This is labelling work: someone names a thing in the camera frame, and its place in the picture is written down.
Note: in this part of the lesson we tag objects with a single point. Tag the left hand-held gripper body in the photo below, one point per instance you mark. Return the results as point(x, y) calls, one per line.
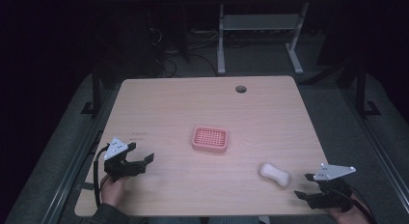
point(119, 166)

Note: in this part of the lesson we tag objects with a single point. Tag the black metal stand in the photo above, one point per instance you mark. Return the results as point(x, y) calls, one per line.
point(95, 89)
point(363, 89)

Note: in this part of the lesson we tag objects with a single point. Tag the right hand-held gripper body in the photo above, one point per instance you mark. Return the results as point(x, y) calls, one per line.
point(331, 188)

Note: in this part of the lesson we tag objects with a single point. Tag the person's left hand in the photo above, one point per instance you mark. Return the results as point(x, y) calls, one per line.
point(112, 190)

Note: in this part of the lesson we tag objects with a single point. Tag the white metal stand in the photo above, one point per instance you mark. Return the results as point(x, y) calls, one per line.
point(262, 31)

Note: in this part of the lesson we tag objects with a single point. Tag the person's right hand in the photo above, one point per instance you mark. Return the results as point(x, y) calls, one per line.
point(349, 214)

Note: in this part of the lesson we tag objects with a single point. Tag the pink soap dish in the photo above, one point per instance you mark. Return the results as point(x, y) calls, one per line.
point(210, 139)

